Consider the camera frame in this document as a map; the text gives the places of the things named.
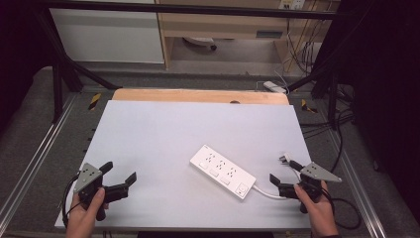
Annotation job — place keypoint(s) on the office chair base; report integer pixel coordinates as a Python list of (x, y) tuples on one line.
[(201, 41)]

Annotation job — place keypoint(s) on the person's left hand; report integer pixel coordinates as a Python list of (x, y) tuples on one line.
[(82, 214)]

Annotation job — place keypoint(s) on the white plug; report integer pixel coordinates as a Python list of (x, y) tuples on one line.
[(286, 158)]

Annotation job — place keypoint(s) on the white floor power strip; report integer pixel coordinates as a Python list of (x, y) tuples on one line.
[(274, 86)]

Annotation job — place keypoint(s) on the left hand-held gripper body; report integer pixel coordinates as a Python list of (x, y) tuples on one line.
[(86, 178)]

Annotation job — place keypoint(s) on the dark curtain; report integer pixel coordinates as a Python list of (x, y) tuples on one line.
[(389, 82), (16, 49)]

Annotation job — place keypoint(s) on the light wooden desk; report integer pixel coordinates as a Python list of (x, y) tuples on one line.
[(224, 24)]

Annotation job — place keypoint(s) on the person's right hand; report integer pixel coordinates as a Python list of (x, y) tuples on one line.
[(317, 211)]

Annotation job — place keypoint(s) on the black metal frame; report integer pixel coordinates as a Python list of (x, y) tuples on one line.
[(198, 9)]

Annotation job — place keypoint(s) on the white cabinet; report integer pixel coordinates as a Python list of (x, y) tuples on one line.
[(105, 36)]

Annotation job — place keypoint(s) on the white wall outlet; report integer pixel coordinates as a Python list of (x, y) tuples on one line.
[(292, 4)]

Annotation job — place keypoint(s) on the yellow and black tape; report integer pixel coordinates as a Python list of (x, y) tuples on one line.
[(94, 100), (307, 106)]

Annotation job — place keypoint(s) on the wooden table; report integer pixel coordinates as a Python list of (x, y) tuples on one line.
[(198, 96)]

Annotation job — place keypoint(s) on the aluminium rail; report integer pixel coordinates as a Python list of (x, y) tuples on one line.
[(358, 188), (33, 158)]

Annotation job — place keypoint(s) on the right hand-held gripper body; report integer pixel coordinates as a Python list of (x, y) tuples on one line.
[(317, 172)]

